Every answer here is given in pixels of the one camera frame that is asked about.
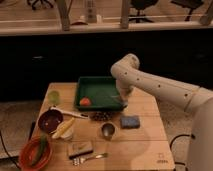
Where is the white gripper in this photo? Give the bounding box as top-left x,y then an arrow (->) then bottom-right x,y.
116,80 -> 133,101

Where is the grey towel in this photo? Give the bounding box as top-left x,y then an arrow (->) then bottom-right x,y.
111,95 -> 128,108

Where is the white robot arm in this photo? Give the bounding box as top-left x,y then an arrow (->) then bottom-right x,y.
110,53 -> 213,171

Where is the green plastic tray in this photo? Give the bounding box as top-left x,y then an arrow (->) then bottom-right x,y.
74,76 -> 124,111

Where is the blue sponge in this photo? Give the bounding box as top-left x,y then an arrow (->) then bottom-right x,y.
120,116 -> 140,129

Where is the dark grapes bunch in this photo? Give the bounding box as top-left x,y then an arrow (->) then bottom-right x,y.
91,112 -> 111,121

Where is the orange tomato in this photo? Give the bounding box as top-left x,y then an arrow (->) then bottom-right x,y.
79,97 -> 91,106

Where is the metal cup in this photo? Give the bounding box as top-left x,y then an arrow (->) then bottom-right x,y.
101,123 -> 115,139

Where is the green plastic cup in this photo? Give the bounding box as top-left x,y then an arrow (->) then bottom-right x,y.
48,91 -> 60,106

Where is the yellow corn cob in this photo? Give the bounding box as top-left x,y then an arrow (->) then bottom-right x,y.
52,118 -> 75,139

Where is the wooden block brush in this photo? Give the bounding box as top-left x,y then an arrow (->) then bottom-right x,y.
67,141 -> 93,159

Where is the dark purple bowl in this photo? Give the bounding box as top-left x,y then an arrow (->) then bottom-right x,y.
38,110 -> 63,133

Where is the black office chair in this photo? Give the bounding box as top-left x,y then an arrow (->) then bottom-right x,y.
129,0 -> 158,23

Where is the silver fork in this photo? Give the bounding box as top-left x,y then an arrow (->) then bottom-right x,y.
73,153 -> 108,166

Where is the green cucumber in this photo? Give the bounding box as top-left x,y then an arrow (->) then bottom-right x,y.
31,135 -> 47,166

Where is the red plate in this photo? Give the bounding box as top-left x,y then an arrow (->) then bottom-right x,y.
18,136 -> 52,171

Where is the white handled spatula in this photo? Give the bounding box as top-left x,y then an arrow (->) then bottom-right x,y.
50,106 -> 89,119

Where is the black cable right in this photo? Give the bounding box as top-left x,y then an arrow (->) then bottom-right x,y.
169,133 -> 195,171

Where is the black cable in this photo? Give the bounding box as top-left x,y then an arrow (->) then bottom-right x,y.
0,129 -> 22,170
169,133 -> 195,171

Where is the wooden post middle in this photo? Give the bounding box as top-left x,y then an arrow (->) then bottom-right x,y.
120,0 -> 130,29

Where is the wooden post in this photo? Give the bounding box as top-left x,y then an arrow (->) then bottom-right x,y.
56,0 -> 70,31
120,0 -> 130,29

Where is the wooden post left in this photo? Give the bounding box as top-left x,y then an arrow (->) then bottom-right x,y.
56,0 -> 70,31

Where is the black cable left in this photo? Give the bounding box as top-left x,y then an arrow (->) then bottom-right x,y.
0,129 -> 22,170

